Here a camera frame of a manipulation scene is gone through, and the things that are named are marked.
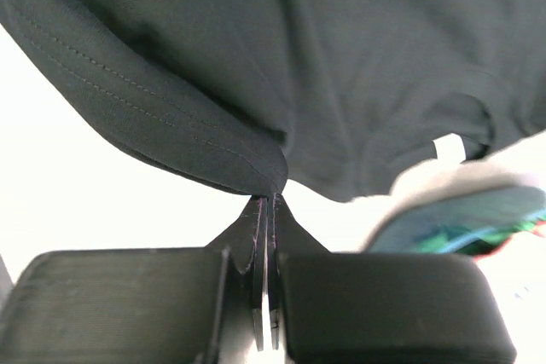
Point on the black floral t shirt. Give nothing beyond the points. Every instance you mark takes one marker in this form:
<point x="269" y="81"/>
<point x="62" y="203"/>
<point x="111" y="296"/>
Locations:
<point x="338" y="95"/>

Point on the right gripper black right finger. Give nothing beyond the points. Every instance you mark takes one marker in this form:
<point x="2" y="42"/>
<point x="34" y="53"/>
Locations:
<point x="335" y="307"/>

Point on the pink crumpled t shirt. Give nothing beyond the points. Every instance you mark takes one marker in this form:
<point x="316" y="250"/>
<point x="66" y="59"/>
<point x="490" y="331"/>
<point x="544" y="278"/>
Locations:
<point x="524" y="243"/>

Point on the teal plastic basket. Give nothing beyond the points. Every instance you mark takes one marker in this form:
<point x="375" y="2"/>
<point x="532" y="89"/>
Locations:
<point x="470" y="224"/>

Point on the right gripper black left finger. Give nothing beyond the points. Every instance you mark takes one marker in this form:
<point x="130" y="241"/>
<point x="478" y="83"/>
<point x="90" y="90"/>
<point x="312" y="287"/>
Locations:
<point x="155" y="305"/>

